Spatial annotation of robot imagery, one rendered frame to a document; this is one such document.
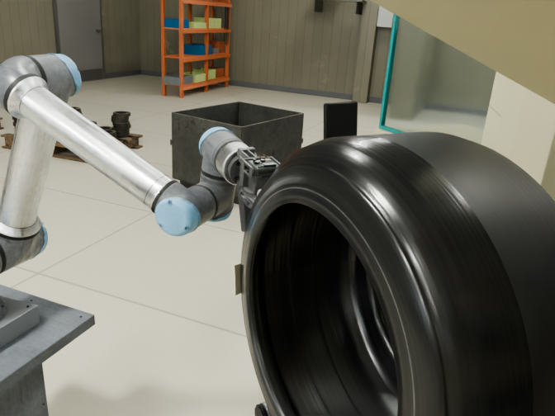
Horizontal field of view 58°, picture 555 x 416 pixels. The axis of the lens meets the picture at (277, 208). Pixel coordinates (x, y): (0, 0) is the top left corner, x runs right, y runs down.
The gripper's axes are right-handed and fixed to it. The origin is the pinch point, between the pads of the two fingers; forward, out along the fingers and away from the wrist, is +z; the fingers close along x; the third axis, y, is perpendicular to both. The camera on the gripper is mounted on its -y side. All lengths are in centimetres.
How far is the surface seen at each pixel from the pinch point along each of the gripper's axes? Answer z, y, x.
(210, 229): -245, -153, 88
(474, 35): 58, 44, -29
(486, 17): 60, 45, -31
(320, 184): 25.3, 20.1, -11.2
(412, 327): 45.7, 13.2, -11.2
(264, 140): -296, -103, 156
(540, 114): 26.8, 28.7, 26.3
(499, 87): 18.1, 30.5, 26.3
